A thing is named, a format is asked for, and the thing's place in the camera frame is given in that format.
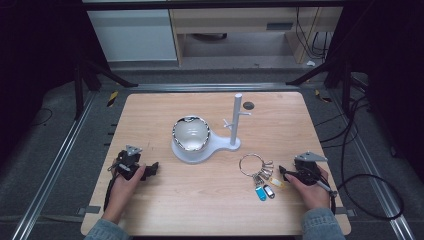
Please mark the grey table bracket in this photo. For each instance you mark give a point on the grey table bracket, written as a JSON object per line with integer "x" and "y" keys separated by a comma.
{"x": 89, "y": 210}
{"x": 345, "y": 211}

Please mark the black metal stand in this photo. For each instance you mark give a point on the black metal stand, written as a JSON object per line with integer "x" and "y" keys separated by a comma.
{"x": 336, "y": 71}
{"x": 87, "y": 71}

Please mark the white stand with pegged post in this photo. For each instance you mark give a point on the white stand with pegged post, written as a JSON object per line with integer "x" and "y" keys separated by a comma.
{"x": 220, "y": 141}

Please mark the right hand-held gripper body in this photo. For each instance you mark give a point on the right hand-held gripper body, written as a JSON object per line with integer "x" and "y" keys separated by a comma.
{"x": 308, "y": 168}

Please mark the white cabinet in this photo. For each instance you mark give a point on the white cabinet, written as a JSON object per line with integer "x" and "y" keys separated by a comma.
{"x": 133, "y": 35}

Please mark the person's right hand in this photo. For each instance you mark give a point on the person's right hand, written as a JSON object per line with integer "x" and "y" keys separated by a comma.
{"x": 313, "y": 195}

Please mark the yellow black tape strip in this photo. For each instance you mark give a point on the yellow black tape strip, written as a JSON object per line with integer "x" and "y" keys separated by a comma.
{"x": 112, "y": 98}
{"x": 321, "y": 96}

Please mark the grey round table grommet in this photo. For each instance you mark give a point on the grey round table grommet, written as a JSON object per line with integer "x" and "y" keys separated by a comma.
{"x": 248, "y": 106}

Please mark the aluminium floor rail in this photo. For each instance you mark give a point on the aluminium floor rail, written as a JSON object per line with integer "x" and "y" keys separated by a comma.
{"x": 373, "y": 173}
{"x": 50, "y": 173}
{"x": 213, "y": 87}

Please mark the person's left hand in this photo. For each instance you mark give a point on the person's left hand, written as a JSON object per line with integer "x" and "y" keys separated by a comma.
{"x": 124, "y": 193}

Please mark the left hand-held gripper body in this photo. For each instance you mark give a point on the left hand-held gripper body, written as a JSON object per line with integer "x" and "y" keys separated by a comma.
{"x": 128, "y": 160}

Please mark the light wooden desk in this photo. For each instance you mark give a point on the light wooden desk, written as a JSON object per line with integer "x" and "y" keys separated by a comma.
{"x": 233, "y": 20}

